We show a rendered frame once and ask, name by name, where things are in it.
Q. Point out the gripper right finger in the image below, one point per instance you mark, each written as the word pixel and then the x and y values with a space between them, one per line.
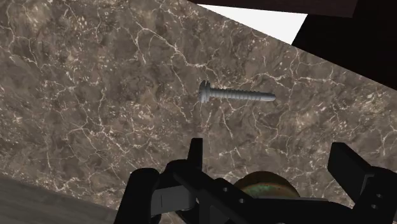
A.
pixel 363 180

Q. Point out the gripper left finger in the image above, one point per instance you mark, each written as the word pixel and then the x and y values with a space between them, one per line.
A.
pixel 189 183

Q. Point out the brown green round bowl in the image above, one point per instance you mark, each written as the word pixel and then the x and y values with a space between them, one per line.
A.
pixel 266 186

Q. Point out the grey metal screw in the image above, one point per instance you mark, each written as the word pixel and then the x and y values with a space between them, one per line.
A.
pixel 231 93

